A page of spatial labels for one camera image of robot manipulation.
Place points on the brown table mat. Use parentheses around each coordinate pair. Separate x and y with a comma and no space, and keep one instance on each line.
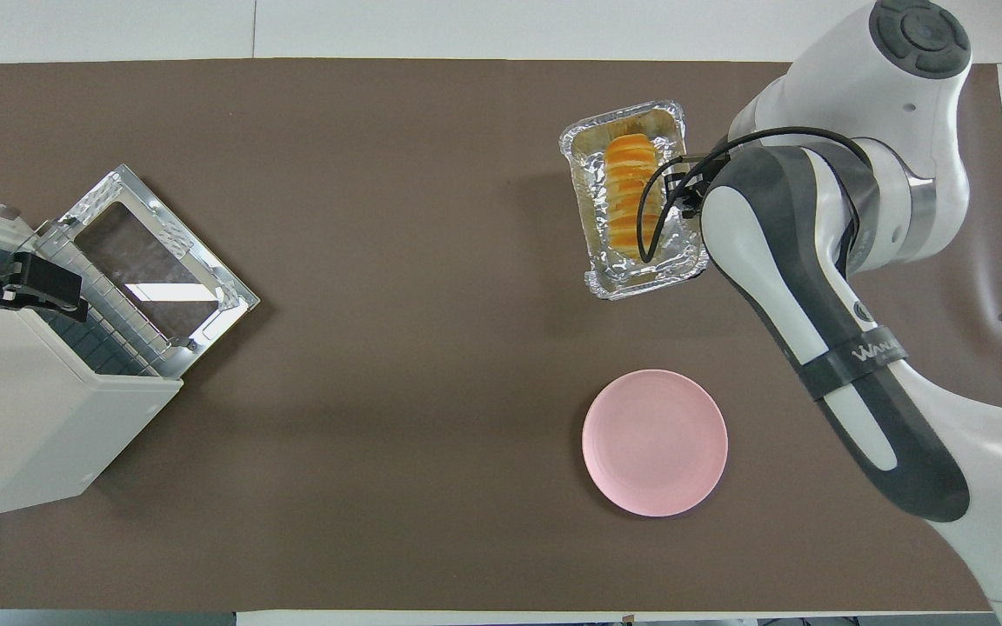
(379,348)

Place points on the aluminium foil tray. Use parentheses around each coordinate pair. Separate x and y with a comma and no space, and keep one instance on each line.
(588,174)

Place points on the long striped bread roll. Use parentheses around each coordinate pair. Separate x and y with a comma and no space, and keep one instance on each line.
(627,161)

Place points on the white toaster oven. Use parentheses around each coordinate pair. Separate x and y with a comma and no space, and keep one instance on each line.
(23,417)

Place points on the pink round plate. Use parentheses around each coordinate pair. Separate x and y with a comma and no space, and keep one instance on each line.
(655,443)

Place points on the oven glass door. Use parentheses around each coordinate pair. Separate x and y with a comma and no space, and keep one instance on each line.
(149,261)

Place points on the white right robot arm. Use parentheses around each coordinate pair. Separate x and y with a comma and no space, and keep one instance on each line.
(866,261)

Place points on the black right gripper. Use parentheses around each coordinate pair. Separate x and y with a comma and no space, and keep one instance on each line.
(688,184)

